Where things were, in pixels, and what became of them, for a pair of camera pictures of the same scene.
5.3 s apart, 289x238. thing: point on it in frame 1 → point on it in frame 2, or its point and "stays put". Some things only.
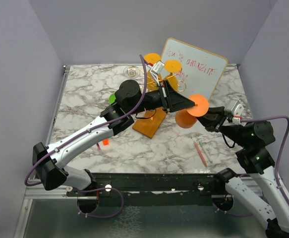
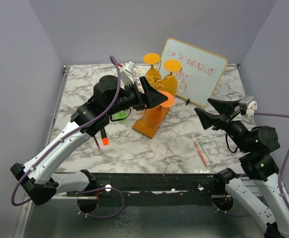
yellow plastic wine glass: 153,79 stays put
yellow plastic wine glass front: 172,66 stays put
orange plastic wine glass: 187,118 → 153,117
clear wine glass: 131,72 stays put
